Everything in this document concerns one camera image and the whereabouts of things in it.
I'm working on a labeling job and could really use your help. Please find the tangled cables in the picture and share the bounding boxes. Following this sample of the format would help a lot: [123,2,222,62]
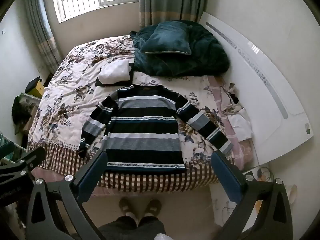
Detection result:
[257,166,273,181]

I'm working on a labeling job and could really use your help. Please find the person's legs in dark trousers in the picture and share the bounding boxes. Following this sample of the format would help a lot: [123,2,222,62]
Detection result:
[97,214,167,240]

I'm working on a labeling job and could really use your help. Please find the teal plush pillow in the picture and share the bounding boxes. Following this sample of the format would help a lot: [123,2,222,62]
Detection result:
[140,21,192,55]

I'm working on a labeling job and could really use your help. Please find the white glossy headboard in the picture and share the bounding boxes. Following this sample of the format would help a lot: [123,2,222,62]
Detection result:
[199,12,314,166]

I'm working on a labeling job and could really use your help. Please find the striped knit sweater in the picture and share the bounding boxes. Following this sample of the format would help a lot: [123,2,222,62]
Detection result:
[79,85,234,174]

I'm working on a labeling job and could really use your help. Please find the crumpled beige garment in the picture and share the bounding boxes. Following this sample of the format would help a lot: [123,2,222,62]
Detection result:
[220,82,244,110]

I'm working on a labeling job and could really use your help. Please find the white fluffy folded garment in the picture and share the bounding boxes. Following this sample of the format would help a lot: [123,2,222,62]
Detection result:
[98,59,131,84]

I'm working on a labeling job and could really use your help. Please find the yellow box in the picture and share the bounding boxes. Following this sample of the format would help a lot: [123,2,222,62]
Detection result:
[25,76,46,98]

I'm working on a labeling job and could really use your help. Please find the teal plush blanket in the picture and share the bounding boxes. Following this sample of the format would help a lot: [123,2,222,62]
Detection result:
[130,20,231,77]

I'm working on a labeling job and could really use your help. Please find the pile of dark clothes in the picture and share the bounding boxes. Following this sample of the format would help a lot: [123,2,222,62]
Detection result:
[11,94,41,135]

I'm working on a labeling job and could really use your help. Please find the pink checkered bed sheet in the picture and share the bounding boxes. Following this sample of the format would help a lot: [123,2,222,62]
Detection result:
[207,76,253,171]

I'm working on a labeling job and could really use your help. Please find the brown slipper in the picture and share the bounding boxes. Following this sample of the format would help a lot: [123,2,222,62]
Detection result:
[119,197,137,218]
[144,199,162,218]

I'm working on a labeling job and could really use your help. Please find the narrow grey-green curtain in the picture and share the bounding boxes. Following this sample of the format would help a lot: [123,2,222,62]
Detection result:
[24,0,63,68]

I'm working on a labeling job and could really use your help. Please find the wide grey-green curtain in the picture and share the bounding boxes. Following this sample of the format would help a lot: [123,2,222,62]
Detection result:
[139,0,208,28]

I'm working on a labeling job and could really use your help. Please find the white cloth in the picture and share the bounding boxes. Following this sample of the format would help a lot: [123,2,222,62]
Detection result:
[227,110,253,141]

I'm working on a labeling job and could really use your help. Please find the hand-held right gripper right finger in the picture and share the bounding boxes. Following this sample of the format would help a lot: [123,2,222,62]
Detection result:
[211,151,293,240]

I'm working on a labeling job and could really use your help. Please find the green metal rack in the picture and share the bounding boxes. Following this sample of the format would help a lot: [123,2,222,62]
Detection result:
[0,132,27,163]

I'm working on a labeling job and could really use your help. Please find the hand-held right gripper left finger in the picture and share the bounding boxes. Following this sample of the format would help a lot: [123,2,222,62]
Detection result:
[25,150,108,240]

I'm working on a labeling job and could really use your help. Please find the floral bed quilt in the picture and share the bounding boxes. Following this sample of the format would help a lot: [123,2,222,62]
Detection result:
[26,35,250,193]

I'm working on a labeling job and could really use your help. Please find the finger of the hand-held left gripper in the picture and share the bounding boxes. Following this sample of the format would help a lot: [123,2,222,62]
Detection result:
[0,146,46,189]

